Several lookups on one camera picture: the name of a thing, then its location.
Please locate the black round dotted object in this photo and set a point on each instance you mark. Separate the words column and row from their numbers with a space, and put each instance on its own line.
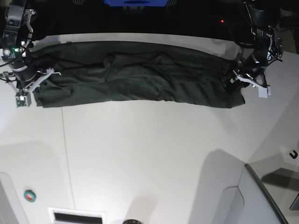
column 131, row 221

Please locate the white tray with black slot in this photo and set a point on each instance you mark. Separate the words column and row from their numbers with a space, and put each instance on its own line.
column 68, row 216

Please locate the blue plastic bin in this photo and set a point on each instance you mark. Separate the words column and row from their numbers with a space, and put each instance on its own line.
column 131, row 3

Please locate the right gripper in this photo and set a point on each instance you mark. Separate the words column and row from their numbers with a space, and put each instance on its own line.
column 25, row 80

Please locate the green red tape roll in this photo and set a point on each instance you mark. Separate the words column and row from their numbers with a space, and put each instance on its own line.
column 29, row 195

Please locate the dark green t-shirt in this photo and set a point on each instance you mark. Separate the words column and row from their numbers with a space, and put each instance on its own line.
column 93, row 72

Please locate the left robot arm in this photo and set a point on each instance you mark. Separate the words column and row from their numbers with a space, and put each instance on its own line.
column 263, row 18

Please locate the black U-shaped clip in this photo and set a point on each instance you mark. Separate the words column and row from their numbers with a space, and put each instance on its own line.
column 293, row 154

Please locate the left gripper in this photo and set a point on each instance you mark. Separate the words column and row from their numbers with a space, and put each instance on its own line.
column 250, row 71

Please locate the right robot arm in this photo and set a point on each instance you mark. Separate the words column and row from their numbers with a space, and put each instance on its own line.
column 16, row 40

